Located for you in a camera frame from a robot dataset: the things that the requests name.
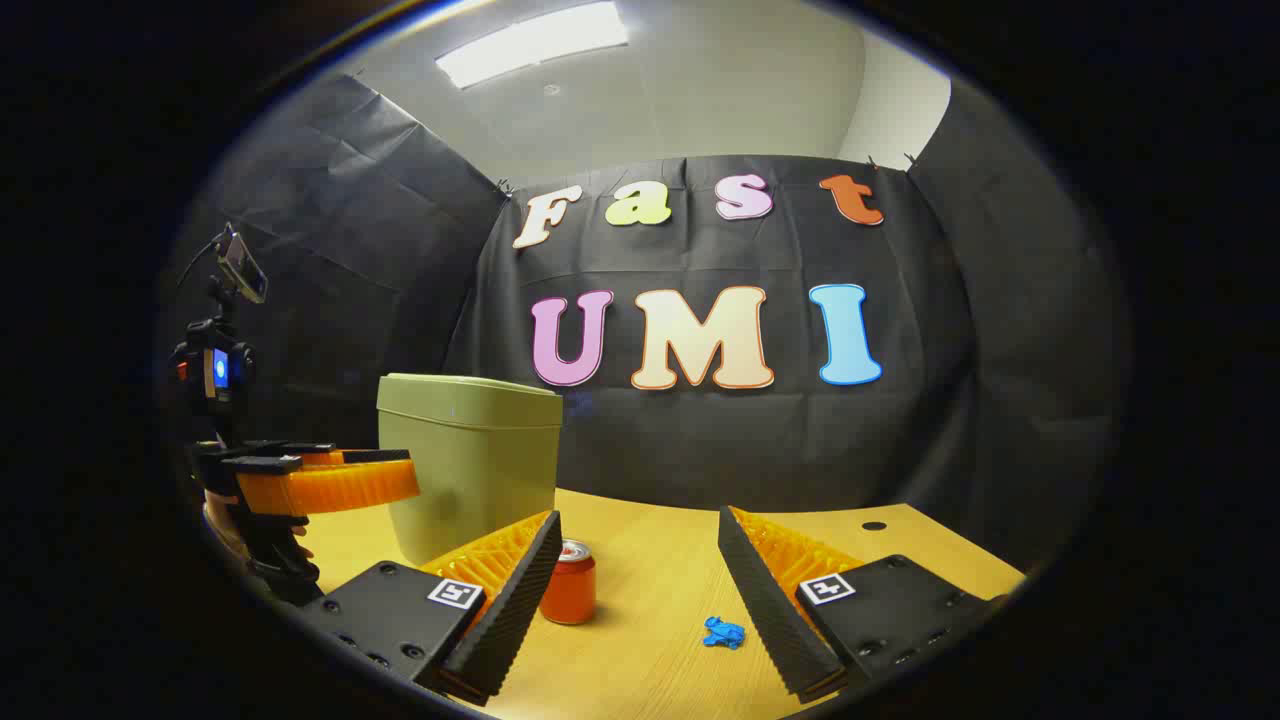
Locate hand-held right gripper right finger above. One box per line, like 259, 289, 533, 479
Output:
717, 505, 1013, 704

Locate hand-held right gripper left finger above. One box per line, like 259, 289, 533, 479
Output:
296, 510, 563, 707

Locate red pop can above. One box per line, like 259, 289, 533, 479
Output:
540, 539, 597, 626

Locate green desktop garbage bin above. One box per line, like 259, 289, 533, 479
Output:
376, 373, 564, 568

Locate wooden desktop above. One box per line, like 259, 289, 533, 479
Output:
295, 487, 1028, 720

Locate black backdrop cloth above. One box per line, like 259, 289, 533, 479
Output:
165, 75, 1131, 571

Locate thin black cable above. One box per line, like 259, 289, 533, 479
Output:
176, 236, 229, 293

